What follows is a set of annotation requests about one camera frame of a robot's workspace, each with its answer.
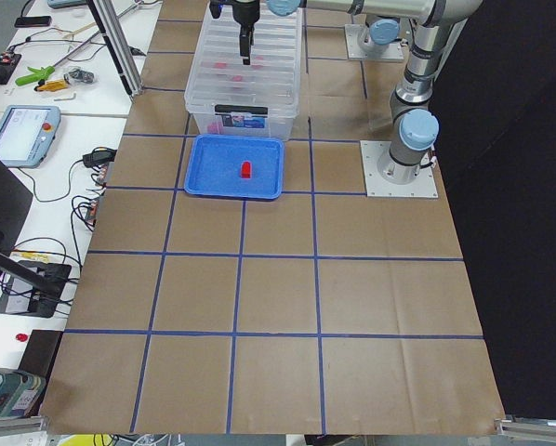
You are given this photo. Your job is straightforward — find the green handled tool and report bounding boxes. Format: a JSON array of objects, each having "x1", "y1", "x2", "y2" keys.
[{"x1": 15, "y1": 66, "x2": 55, "y2": 86}]

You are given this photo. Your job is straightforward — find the black flat device base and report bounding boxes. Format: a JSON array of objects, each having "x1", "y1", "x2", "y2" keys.
[{"x1": 0, "y1": 260, "x2": 72, "y2": 319}]

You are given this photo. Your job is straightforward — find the black box latch handle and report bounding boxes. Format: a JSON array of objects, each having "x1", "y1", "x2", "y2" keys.
[{"x1": 214, "y1": 104, "x2": 268, "y2": 116}]

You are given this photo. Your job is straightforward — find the teach pendant tablet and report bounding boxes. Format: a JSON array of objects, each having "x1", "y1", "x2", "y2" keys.
[{"x1": 0, "y1": 105, "x2": 61, "y2": 168}]

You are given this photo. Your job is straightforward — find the aluminium frame post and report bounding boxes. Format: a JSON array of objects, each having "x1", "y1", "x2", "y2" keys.
[{"x1": 86, "y1": 0, "x2": 143, "y2": 98}]

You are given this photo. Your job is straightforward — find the red block with stud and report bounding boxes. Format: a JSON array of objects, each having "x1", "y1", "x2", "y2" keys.
[{"x1": 240, "y1": 161, "x2": 252, "y2": 179}]

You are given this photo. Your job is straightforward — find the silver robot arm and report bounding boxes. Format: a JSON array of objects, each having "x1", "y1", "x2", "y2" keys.
[{"x1": 266, "y1": 1, "x2": 481, "y2": 185}]

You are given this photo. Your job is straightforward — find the clear ribbed box lid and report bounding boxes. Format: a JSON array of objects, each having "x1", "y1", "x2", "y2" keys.
[{"x1": 184, "y1": 1, "x2": 302, "y2": 118}]

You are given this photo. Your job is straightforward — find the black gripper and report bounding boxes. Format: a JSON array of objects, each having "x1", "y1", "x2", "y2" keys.
[{"x1": 232, "y1": 0, "x2": 258, "y2": 65}]

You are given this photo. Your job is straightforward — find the black phone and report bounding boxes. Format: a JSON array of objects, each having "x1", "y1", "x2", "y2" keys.
[{"x1": 14, "y1": 16, "x2": 52, "y2": 28}]

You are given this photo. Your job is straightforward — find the clear plastic storage box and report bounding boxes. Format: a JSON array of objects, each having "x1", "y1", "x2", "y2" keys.
[{"x1": 185, "y1": 98, "x2": 299, "y2": 141}]

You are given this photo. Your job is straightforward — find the black power adapter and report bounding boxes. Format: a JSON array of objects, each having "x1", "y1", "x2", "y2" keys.
[{"x1": 82, "y1": 148, "x2": 117, "y2": 168}]

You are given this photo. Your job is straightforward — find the blue plastic tray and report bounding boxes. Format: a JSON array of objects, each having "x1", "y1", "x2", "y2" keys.
[{"x1": 184, "y1": 134, "x2": 285, "y2": 200}]

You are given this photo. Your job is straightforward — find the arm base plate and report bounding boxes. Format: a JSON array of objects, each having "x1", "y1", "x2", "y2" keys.
[
  {"x1": 344, "y1": 24, "x2": 404, "y2": 63},
  {"x1": 360, "y1": 140, "x2": 439, "y2": 200}
]

